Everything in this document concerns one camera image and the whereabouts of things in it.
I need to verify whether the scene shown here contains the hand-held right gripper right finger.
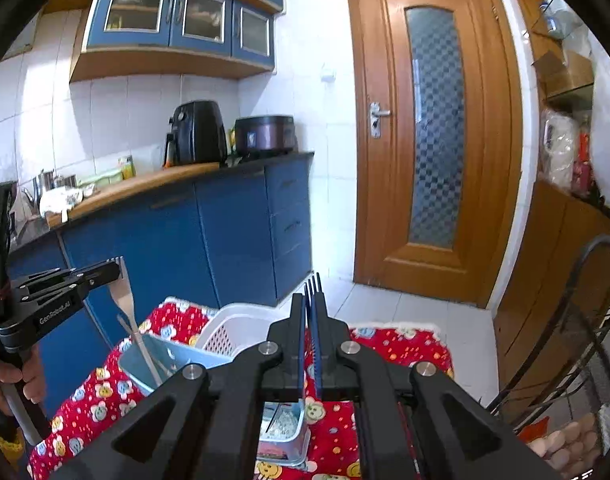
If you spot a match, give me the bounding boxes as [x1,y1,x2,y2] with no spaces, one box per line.
[312,290,560,480]

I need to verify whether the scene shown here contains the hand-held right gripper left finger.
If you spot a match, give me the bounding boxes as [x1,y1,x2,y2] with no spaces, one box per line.
[50,292,306,480]

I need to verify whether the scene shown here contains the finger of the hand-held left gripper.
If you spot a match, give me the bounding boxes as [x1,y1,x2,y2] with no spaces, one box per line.
[22,259,122,287]
[12,270,122,307]

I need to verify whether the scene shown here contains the metal slotted spatula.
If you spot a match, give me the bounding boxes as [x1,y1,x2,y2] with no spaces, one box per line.
[109,256,174,386]

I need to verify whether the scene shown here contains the metal fork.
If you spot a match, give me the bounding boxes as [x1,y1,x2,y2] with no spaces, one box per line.
[304,272,323,403]

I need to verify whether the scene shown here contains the light blue utensil box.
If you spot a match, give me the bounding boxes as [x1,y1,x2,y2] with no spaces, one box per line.
[117,332,236,397]

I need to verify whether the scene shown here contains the person's left hand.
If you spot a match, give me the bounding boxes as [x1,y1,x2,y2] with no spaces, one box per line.
[0,354,46,417]

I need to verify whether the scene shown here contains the white plastic basket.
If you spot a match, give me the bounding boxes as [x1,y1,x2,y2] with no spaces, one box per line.
[195,302,292,358]

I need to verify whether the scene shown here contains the small metal tin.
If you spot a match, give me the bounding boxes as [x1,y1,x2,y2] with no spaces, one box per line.
[259,401,312,465]

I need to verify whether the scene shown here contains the silver cutlery piece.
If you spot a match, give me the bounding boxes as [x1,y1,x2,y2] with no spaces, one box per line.
[116,315,160,387]

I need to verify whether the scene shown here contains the red printed tablecloth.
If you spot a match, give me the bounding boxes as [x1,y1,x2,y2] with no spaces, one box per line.
[27,296,456,480]

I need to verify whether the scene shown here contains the blue base cabinet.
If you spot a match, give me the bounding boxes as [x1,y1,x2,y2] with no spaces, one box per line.
[7,152,316,421]

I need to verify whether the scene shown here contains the wooden door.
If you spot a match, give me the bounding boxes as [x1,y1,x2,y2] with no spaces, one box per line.
[345,0,524,309]

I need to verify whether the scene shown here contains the black air fryer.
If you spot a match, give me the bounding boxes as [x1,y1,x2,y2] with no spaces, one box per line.
[163,100,230,167]

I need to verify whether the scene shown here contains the dark rice cooker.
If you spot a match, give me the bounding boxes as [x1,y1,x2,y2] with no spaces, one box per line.
[233,115,296,157]

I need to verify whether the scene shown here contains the wooden side cabinet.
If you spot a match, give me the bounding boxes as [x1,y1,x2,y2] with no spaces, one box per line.
[494,180,610,413]

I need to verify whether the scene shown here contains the pile of eggs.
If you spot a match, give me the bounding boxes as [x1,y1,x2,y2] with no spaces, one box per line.
[526,412,602,477]

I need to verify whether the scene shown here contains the clear plastic bag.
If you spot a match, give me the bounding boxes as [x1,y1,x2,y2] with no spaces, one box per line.
[540,109,579,187]

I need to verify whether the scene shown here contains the red packet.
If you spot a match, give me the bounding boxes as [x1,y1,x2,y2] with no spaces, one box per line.
[574,130,594,197]

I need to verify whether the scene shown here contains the large white plastic bag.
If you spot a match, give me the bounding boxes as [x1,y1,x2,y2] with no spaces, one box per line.
[586,30,610,207]

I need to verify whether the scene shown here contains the cardboard box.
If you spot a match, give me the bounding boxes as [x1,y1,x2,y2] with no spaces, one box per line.
[531,50,596,99]

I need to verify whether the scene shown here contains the plastic water bottle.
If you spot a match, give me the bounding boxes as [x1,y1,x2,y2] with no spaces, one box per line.
[541,0,586,40]

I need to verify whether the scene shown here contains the metal door handle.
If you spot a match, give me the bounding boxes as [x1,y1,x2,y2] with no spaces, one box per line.
[368,101,392,139]

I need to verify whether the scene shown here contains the black wire rack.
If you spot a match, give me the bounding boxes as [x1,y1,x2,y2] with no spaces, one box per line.
[485,235,610,480]

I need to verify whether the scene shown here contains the blue wall cabinet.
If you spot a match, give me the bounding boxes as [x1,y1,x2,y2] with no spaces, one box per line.
[69,0,286,84]

